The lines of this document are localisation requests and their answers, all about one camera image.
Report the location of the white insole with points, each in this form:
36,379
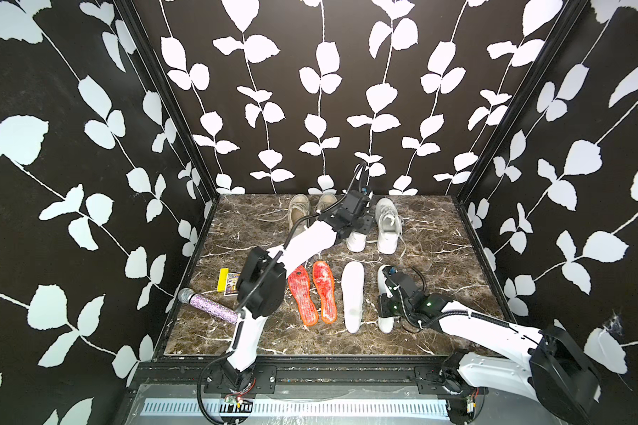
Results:
386,318
352,286

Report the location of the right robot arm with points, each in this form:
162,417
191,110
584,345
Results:
545,365

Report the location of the purple glitter tube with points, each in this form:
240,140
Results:
196,300

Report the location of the white vented rail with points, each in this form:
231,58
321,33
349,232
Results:
396,408

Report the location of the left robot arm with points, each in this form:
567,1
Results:
262,280

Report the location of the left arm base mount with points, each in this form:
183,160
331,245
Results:
224,379

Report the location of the red insole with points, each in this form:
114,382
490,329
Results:
325,285
299,285

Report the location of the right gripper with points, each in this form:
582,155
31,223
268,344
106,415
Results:
382,305

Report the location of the colourful card box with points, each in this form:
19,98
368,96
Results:
231,284

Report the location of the beige sneaker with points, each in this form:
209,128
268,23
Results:
325,201
299,207

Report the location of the white sneaker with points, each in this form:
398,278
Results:
389,226
356,242

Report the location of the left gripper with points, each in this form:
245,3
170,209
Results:
366,222

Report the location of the yellow card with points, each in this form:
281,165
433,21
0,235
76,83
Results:
222,280

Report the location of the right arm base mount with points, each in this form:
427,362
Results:
444,383

